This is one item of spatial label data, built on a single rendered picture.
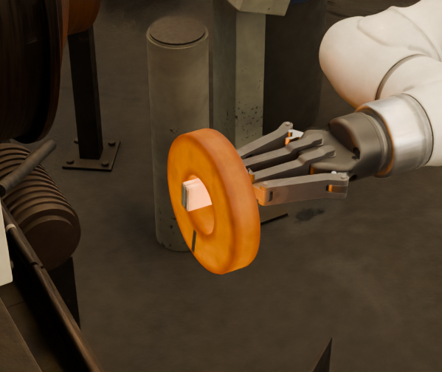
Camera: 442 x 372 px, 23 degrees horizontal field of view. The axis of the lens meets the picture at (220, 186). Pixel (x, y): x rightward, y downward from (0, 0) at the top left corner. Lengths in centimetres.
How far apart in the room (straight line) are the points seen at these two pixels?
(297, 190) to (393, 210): 135
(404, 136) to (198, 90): 95
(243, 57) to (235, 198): 113
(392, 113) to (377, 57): 14
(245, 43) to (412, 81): 93
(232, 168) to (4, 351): 31
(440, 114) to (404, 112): 4
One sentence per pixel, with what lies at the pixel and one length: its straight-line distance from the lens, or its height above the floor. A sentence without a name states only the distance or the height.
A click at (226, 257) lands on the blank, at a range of 113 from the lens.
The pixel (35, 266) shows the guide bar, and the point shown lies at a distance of 127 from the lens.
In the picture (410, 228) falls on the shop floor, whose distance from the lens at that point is 245.
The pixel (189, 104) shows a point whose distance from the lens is 212.
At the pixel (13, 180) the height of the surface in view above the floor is 59.
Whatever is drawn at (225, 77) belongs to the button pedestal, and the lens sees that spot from 226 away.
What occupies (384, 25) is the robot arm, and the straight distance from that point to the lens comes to 139.
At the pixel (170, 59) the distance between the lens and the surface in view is 206.
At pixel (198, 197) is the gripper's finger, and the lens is 114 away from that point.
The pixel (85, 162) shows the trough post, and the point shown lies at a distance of 262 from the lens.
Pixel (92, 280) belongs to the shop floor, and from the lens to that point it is 230.
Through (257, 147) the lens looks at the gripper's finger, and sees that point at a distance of 120.
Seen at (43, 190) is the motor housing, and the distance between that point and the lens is 168.
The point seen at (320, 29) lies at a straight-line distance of 262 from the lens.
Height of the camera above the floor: 155
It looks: 38 degrees down
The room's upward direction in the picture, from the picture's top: straight up
